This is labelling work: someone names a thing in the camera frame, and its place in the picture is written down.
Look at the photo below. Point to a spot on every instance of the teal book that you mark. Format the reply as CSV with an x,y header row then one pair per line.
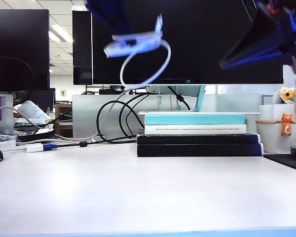
x,y
195,119

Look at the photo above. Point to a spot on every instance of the white box stack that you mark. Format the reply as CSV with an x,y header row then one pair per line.
x,y
5,145

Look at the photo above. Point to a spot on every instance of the rolled white booklet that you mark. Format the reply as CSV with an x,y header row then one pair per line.
x,y
33,109

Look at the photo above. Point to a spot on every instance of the black monitor with white sticker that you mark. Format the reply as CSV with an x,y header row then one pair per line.
x,y
81,49

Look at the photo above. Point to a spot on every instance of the brown wooden cabinet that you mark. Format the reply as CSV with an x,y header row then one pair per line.
x,y
62,126

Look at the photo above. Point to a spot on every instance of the white video adapter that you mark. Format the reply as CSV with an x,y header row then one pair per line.
x,y
34,147

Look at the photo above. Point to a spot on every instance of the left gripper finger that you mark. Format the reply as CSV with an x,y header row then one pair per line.
x,y
108,14

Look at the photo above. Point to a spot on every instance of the silver display with purple screen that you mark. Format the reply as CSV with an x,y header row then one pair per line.
x,y
2,111

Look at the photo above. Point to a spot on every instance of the black hardcover book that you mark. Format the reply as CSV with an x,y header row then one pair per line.
x,y
199,150
197,139

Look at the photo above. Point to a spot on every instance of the wide black computer monitor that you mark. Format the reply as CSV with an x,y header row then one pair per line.
x,y
17,49

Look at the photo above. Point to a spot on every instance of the white partition panel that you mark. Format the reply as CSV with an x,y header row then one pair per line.
x,y
289,77

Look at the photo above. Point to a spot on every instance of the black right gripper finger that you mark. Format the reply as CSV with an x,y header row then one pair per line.
x,y
256,42

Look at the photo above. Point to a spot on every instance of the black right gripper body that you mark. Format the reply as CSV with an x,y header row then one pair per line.
x,y
293,24

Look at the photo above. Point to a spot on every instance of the white square container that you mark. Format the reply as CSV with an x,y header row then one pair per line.
x,y
269,112

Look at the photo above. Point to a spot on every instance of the orange cat figurine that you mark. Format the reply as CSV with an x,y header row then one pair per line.
x,y
286,126

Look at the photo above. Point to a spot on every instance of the white cup with wooden lid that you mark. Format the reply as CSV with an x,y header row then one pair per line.
x,y
271,138

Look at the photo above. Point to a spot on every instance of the teal white monitor stand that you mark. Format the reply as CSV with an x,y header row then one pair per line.
x,y
199,98

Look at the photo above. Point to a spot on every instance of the stack of magazines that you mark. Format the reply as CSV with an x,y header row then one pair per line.
x,y
27,122

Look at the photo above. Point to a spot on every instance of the plush toy with sunflower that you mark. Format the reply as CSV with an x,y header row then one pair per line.
x,y
286,95

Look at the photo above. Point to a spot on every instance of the white book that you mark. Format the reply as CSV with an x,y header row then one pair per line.
x,y
195,129

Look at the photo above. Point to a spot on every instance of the black tray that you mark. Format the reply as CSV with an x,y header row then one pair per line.
x,y
37,135

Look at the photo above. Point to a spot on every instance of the large black AOC monitor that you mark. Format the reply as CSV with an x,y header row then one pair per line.
x,y
199,49

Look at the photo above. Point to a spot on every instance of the black mouse pad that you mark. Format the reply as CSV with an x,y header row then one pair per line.
x,y
283,160

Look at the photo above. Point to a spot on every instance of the small dark monitor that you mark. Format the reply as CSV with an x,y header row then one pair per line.
x,y
42,98

